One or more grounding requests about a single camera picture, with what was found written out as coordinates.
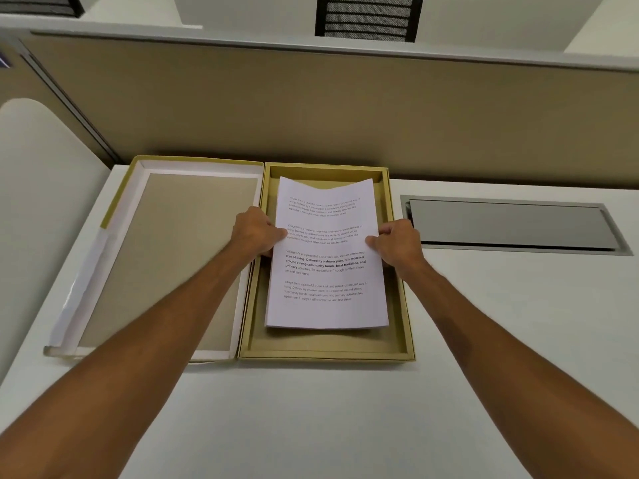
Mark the grey partition post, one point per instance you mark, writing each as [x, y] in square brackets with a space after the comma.
[70, 104]

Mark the wide beige partition panel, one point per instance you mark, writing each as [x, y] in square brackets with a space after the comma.
[349, 109]

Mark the yellow cardboard box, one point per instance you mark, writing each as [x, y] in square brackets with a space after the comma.
[324, 344]

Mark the stack of white printed papers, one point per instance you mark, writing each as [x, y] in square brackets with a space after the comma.
[324, 304]

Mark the person's left forearm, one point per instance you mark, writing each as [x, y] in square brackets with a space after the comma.
[125, 374]

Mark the person's right hand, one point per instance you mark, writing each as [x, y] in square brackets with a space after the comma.
[402, 246]

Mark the black slatted mesh chair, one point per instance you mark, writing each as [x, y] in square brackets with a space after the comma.
[369, 17]
[35, 4]

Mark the person's right forearm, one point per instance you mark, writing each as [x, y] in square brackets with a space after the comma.
[524, 374]

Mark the person's left hand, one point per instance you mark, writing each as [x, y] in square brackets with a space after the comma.
[252, 234]

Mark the white rounded side divider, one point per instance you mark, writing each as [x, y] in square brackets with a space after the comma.
[140, 9]
[609, 29]
[40, 204]

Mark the yellow patterned box lid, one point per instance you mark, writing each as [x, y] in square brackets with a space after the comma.
[189, 244]

